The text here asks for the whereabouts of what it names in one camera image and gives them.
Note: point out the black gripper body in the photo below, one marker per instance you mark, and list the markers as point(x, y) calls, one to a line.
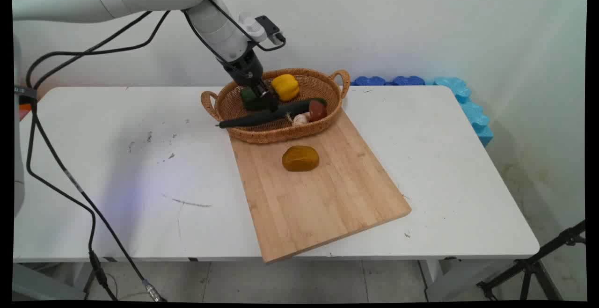
point(245, 70)

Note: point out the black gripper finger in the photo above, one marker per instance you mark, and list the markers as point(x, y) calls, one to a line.
point(271, 102)
point(260, 89)

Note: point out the yellow-brown potato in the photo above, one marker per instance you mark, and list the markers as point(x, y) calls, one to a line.
point(300, 158)

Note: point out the green bell pepper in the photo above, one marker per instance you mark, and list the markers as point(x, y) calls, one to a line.
point(248, 98)

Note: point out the dark green cucumber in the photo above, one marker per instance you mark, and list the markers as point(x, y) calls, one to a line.
point(262, 117)

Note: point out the yellow bell pepper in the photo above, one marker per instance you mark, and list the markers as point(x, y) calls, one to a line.
point(285, 87)

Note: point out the woven wicker basket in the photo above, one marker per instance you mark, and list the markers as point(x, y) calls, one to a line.
point(276, 130)

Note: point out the white garlic bulb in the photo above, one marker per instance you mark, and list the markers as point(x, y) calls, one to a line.
point(300, 119)

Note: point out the brown mushroom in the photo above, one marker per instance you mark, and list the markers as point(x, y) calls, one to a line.
point(317, 110)

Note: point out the dark blue foam mat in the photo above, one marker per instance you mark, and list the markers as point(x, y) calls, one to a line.
point(368, 81)
point(408, 80)

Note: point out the wooden cutting board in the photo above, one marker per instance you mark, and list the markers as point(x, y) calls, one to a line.
point(318, 195)

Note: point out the light blue foam mat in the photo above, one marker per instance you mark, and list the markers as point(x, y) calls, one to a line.
point(472, 111)

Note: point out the orange box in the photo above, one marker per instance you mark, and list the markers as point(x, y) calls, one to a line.
point(23, 111)

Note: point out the white table leg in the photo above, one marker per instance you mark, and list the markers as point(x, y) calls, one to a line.
point(444, 280)

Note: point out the black tripod stand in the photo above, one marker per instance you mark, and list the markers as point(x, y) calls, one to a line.
point(529, 266)

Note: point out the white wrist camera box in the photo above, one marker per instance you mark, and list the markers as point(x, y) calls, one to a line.
point(255, 26)

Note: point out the grey table frame beam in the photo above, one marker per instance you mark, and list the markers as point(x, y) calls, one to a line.
point(42, 284)

